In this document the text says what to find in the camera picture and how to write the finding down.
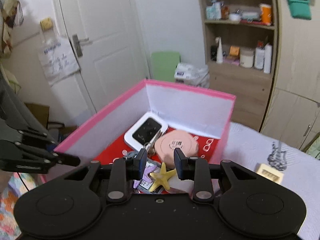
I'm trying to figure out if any white spray bottle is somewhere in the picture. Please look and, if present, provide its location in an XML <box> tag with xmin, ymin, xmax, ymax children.
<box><xmin>216</xmin><ymin>37</ymin><xmax>223</xmax><ymax>64</ymax></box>

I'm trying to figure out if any purple starfish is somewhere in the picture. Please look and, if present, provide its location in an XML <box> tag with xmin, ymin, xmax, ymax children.
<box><xmin>133</xmin><ymin>166</ymin><xmax>156</xmax><ymax>189</ymax></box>

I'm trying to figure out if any beige small box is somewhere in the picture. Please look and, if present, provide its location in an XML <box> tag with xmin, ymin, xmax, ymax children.
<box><xmin>255</xmin><ymin>164</ymin><xmax>284</xmax><ymax>185</ymax></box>

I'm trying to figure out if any orange cup on shelf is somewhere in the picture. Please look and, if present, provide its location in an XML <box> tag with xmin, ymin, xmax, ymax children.
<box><xmin>259</xmin><ymin>3</ymin><xmax>272</xmax><ymax>25</ymax></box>

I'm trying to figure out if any white rectangular block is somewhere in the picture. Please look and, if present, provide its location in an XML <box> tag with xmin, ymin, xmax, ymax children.
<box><xmin>168</xmin><ymin>175</ymin><xmax>194</xmax><ymax>195</ymax></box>

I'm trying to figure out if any white pocket wifi router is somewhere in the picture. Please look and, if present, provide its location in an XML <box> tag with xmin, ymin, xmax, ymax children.
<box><xmin>124</xmin><ymin>112</ymin><xmax>168</xmax><ymax>151</ymax></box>

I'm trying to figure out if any white roll on shelf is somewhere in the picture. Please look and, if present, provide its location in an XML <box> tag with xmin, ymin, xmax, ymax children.
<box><xmin>263</xmin><ymin>44</ymin><xmax>272</xmax><ymax>74</ymax></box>

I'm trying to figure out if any light wood wardrobe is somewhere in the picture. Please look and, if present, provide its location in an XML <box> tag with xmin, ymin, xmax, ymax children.
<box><xmin>261</xmin><ymin>0</ymin><xmax>319</xmax><ymax>150</ymax></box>

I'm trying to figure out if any white patterned bed sheet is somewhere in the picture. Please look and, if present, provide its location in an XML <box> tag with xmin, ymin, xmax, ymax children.
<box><xmin>222</xmin><ymin>123</ymin><xmax>319</xmax><ymax>239</ymax></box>

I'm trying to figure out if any silver door handle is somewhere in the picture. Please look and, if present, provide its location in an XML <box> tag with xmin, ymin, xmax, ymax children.
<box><xmin>72</xmin><ymin>34</ymin><xmax>89</xmax><ymax>57</ymax></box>

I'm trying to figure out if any white cream jar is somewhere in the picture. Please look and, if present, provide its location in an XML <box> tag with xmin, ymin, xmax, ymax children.
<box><xmin>240</xmin><ymin>47</ymin><xmax>254</xmax><ymax>68</ymax></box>

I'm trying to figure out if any pink storage box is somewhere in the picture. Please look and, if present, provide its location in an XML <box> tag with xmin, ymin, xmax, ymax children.
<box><xmin>39</xmin><ymin>78</ymin><xmax>237</xmax><ymax>196</ymax></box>

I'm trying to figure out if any yellow starfish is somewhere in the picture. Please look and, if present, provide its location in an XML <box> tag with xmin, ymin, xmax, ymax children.
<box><xmin>149</xmin><ymin>163</ymin><xmax>177</xmax><ymax>192</ymax></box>

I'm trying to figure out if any silver nail clipper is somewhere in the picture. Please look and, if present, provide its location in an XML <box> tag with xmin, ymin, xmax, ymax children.
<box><xmin>143</xmin><ymin>131</ymin><xmax>161</xmax><ymax>157</ymax></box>

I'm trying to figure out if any green folding table board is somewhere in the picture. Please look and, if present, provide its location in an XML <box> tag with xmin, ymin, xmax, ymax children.
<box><xmin>151</xmin><ymin>51</ymin><xmax>181</xmax><ymax>82</ymax></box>

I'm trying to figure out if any white door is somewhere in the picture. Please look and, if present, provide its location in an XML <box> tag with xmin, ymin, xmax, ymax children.
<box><xmin>56</xmin><ymin>0</ymin><xmax>150</xmax><ymax>114</ymax></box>

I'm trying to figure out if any white plastic package bundle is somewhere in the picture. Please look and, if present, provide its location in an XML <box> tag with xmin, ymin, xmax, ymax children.
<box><xmin>174</xmin><ymin>62</ymin><xmax>210</xmax><ymax>88</ymax></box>

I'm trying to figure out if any white bottle on shelf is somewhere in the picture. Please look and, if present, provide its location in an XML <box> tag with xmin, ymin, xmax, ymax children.
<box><xmin>254</xmin><ymin>46</ymin><xmax>265</xmax><ymax>70</ymax></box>

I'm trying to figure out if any pink round case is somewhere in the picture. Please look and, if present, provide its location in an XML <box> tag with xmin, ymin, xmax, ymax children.
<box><xmin>154</xmin><ymin>130</ymin><xmax>199</xmax><ymax>168</ymax></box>

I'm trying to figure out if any wooden shelf cabinet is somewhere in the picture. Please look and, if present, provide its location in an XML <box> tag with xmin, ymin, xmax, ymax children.
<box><xmin>199</xmin><ymin>0</ymin><xmax>278</xmax><ymax>131</ymax></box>

